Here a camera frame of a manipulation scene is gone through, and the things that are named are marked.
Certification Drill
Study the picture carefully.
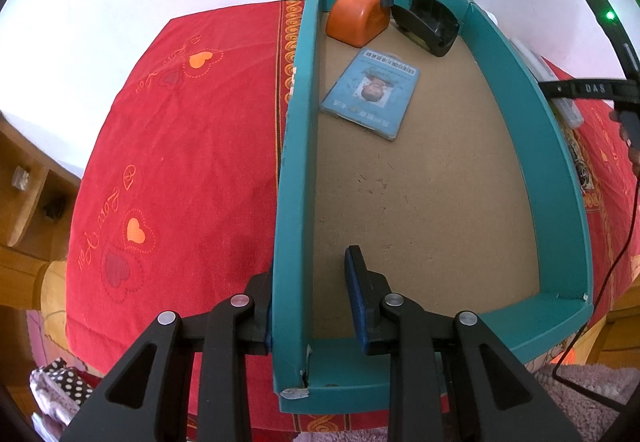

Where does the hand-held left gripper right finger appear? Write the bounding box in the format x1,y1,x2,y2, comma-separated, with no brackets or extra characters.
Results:
344,245,566,442

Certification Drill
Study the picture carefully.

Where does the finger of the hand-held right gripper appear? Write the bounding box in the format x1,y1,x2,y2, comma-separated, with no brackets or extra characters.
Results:
539,80,576,100

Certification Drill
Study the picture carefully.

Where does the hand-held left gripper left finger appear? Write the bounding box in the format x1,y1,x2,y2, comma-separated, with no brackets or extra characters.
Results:
60,272,273,442

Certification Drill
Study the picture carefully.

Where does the teal cardboard box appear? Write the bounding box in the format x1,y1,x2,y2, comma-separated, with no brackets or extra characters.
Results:
272,0,595,415

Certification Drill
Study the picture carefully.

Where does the black tape dispenser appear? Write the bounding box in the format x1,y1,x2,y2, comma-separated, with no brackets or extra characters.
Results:
391,0,461,58

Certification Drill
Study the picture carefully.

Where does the blue ID card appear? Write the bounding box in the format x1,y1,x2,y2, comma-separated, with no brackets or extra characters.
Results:
320,48,420,141

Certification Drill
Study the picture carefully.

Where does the orange tape dispenser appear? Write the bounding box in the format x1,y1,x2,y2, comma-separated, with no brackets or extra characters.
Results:
326,0,388,48

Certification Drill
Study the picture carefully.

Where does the red embroidered blanket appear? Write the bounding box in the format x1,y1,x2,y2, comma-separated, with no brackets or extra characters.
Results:
65,0,640,433

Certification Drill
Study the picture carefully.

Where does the polka dot cloth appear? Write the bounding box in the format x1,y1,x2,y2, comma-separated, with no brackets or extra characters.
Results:
30,357,96,428

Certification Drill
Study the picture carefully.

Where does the yellow pink bed sheet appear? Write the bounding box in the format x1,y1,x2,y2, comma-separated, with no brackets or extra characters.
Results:
22,262,101,373

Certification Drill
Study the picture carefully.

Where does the orange plastic item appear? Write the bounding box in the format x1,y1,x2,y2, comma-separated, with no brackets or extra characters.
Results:
552,332,581,365

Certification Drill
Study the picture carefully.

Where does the wooden cabinet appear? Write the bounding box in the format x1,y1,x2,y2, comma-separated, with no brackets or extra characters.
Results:
587,287,640,365

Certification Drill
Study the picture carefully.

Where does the pink fluffy blanket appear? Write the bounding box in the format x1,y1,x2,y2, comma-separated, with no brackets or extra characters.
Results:
295,362,640,442

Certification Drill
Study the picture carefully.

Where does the wooden shelf unit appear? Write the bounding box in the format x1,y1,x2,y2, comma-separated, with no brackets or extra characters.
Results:
0,115,83,308

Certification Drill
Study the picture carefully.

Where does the black cable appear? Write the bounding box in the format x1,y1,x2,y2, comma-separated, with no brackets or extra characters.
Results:
551,167,640,415

